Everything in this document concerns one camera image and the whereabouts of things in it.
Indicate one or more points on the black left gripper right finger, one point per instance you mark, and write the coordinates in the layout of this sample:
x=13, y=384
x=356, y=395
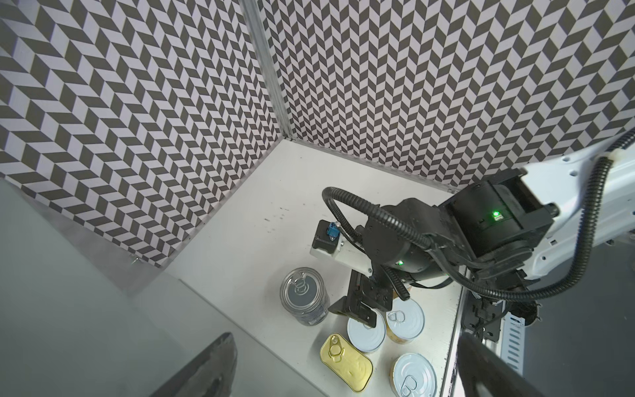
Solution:
x=482, y=373

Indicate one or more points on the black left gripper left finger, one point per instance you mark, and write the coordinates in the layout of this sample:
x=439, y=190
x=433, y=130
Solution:
x=210, y=373

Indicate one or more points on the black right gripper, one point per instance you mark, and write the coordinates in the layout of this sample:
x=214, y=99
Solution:
x=370, y=292

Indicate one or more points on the white lid can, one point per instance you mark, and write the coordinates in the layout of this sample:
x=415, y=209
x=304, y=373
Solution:
x=412, y=375
x=405, y=321
x=364, y=338

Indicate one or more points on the blue label tin can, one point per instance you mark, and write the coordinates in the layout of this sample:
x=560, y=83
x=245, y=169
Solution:
x=303, y=294

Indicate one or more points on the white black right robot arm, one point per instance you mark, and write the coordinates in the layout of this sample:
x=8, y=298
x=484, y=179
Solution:
x=520, y=236

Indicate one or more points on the gold rectangular sardine tin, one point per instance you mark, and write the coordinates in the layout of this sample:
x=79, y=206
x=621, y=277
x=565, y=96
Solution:
x=349, y=364

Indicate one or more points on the grey metal cabinet box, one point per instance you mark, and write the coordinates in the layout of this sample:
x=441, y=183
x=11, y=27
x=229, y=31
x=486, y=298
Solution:
x=93, y=322

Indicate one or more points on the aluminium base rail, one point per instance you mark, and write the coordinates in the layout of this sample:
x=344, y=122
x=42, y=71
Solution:
x=505, y=337

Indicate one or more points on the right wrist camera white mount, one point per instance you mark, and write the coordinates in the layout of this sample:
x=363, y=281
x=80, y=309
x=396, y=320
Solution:
x=337, y=245

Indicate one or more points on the right aluminium corner post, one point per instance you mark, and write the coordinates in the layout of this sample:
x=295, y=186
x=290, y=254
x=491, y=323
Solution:
x=263, y=52

